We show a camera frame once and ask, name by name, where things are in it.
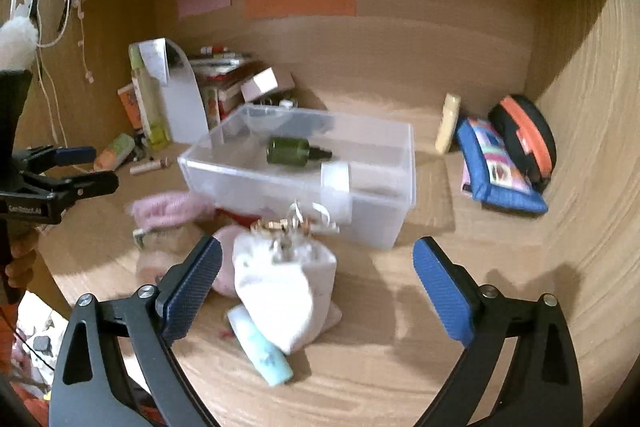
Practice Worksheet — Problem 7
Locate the mint white tube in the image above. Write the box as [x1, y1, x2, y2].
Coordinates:
[227, 305, 293, 387]

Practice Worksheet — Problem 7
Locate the black orange zip case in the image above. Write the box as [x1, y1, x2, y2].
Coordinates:
[488, 94, 558, 193]

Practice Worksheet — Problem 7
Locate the cream lotion bottle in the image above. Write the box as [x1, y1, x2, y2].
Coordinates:
[435, 93, 461, 155]

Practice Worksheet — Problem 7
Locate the small wooden lip balm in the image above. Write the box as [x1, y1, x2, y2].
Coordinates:
[129, 158, 170, 176]

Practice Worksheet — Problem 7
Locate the blue patchwork pouch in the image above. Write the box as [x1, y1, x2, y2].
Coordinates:
[456, 117, 548, 215]

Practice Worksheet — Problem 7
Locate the dark green glass bottle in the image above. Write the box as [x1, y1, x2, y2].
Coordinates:
[267, 136, 333, 167]

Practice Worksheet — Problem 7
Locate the pink round lid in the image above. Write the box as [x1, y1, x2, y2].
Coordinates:
[212, 225, 248, 298]

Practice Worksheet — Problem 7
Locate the white curved paper stand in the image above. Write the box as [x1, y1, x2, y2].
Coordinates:
[138, 38, 208, 144]

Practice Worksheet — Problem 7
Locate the orange book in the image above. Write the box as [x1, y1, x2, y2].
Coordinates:
[117, 82, 142, 130]

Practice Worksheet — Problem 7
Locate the pink rope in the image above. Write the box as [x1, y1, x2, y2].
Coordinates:
[124, 189, 216, 233]

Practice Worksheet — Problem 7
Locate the pink white small box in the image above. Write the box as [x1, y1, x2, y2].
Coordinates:
[241, 66, 295, 103]

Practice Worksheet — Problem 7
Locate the clear plastic storage bin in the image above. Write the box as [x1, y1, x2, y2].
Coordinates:
[179, 105, 416, 249]

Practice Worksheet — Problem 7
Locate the orange paper note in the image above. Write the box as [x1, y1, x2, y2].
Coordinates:
[244, 0, 357, 20]

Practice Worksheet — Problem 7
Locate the green orange tube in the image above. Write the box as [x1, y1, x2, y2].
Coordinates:
[93, 133, 136, 171]

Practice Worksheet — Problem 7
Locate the white cloth pouch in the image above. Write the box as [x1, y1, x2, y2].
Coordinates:
[232, 202, 343, 355]

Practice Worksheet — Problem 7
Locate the white round jar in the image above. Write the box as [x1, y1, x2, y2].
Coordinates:
[320, 161, 352, 225]

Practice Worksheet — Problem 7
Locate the stack of books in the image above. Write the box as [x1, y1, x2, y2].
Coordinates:
[189, 51, 265, 129]

